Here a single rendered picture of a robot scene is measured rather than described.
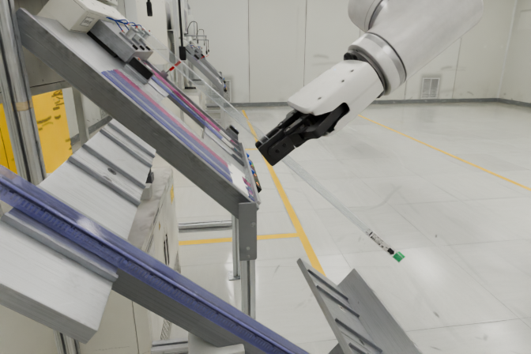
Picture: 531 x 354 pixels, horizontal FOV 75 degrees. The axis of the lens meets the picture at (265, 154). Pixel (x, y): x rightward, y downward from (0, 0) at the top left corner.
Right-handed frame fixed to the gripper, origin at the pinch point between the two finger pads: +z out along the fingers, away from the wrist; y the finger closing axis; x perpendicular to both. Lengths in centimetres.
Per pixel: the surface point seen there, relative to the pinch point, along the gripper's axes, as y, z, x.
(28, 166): -42, 46, -18
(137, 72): -74, 17, -21
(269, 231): -155, 32, 102
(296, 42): -690, -195, 104
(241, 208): -36.5, 15.3, 21.1
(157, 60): -401, 34, -30
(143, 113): -42.7, 18.5, -11.6
